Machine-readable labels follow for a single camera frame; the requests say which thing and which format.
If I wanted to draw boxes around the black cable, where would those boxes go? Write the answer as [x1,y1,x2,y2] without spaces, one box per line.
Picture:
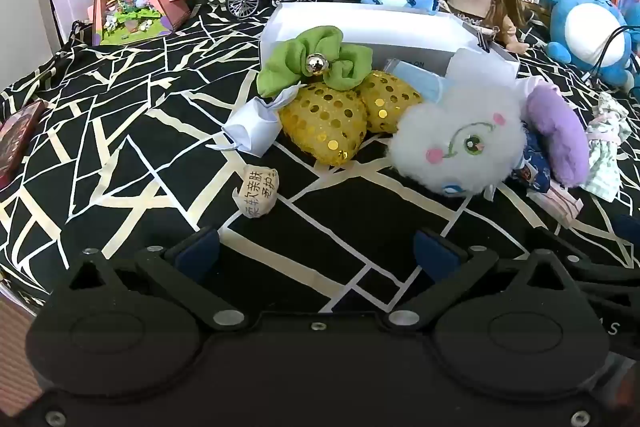
[587,26,640,82]

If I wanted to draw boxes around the dark red book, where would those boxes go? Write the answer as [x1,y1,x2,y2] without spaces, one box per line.
[0,101,48,190]

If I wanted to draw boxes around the small plaid doll dress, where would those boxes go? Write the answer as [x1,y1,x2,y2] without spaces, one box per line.
[582,92,632,200]

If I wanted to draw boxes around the small crumpled printed packet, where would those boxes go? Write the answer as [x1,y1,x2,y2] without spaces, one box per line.
[231,164,280,220]

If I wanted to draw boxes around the blue face mask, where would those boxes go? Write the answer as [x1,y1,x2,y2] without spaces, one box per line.
[385,59,451,105]

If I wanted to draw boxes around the round blue white plush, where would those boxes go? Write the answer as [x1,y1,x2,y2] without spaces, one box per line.
[539,0,640,95]

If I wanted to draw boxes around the white tissue packet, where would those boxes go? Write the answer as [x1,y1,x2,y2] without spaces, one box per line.
[206,87,301,158]

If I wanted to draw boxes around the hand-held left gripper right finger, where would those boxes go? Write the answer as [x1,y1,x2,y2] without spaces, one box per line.
[387,228,576,332]

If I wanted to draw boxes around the blue patterned fabric pouch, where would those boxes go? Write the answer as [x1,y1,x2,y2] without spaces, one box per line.
[510,122,553,194]

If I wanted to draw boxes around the white cardboard box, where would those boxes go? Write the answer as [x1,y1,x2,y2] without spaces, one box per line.
[260,2,521,82]

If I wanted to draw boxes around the black white patterned blanket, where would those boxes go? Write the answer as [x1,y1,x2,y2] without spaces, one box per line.
[0,0,640,310]

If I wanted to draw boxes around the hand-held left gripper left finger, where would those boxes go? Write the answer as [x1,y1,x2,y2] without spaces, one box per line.
[67,228,248,332]

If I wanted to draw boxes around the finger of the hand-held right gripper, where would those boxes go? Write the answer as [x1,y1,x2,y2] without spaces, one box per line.
[531,227,640,293]

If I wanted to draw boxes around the white fluffy purple-eared plush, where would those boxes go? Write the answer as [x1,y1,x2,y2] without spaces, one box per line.
[387,74,591,198]

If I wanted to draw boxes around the yellow sequin strawberry plush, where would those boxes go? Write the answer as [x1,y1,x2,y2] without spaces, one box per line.
[256,25,423,166]

